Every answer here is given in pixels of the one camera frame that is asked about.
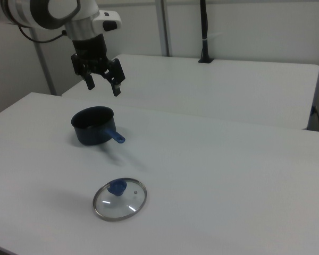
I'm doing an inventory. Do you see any dark blue saucepan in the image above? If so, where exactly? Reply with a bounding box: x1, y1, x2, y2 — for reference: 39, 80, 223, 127
70, 106, 126, 146

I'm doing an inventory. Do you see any glass lid with blue knob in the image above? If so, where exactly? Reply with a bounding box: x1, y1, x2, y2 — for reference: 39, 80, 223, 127
92, 177, 148, 222

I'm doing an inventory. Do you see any aluminium partition post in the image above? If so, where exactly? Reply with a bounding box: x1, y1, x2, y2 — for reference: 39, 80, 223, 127
29, 28, 57, 96
155, 0, 173, 57

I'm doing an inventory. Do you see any black cable on robot arm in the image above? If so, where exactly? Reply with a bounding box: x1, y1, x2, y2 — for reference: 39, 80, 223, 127
15, 23, 68, 44

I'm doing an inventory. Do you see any black pole with clamp base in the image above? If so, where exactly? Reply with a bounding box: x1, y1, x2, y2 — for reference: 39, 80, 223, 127
198, 0, 215, 64

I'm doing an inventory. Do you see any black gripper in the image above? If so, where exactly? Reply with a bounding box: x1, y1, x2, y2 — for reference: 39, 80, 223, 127
70, 33, 127, 97

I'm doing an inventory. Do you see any white side table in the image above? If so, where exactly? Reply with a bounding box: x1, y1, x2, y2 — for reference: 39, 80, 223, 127
61, 54, 319, 131

